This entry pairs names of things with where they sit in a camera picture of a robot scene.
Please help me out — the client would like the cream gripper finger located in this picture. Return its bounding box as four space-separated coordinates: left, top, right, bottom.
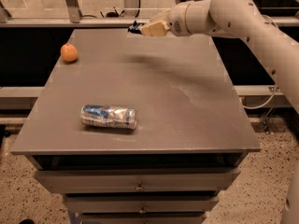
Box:
140 21 170 36
149 9 170 22

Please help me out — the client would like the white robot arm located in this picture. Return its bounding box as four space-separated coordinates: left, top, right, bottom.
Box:
142 0 299 224

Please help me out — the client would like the orange fruit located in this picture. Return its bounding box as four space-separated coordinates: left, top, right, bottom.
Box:
60 43 78 63

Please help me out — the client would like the grey drawer cabinet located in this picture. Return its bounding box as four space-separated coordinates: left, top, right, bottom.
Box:
11 29 260 224

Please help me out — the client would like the crushed blue silver can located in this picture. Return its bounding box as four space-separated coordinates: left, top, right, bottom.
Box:
80 105 136 130

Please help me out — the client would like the top grey drawer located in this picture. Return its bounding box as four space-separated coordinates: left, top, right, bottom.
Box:
35 168 240 194

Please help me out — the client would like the grey drawer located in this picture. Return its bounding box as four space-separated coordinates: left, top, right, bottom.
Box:
35 168 240 194
63 194 219 214
80 213 206 224

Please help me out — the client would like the white cable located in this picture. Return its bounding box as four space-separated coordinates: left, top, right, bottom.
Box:
240 14 280 110

